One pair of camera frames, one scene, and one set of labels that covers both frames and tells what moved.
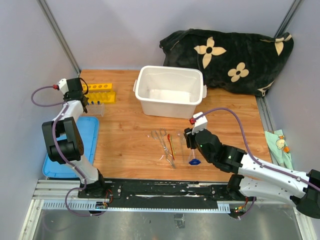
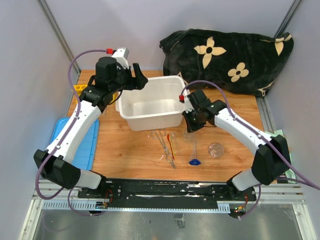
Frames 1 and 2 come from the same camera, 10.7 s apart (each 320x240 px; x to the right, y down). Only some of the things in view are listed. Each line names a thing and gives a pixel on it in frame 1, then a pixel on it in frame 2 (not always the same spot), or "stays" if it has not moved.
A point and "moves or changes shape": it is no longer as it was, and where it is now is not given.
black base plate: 161,193 stays
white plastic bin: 167,92 moves or changes shape
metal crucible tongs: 160,134 stays
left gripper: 66,96 to 137,82
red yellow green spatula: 170,140 stays
